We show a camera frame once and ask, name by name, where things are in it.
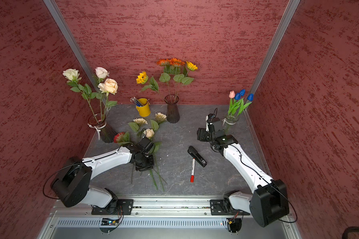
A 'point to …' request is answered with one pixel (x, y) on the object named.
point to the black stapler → (194, 153)
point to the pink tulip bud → (232, 95)
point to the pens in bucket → (136, 101)
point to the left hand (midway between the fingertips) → (151, 170)
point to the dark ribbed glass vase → (172, 114)
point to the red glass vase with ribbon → (105, 134)
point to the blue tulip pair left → (159, 177)
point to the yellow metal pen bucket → (144, 110)
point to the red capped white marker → (193, 173)
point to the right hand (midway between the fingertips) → (201, 135)
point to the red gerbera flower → (122, 138)
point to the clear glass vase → (230, 118)
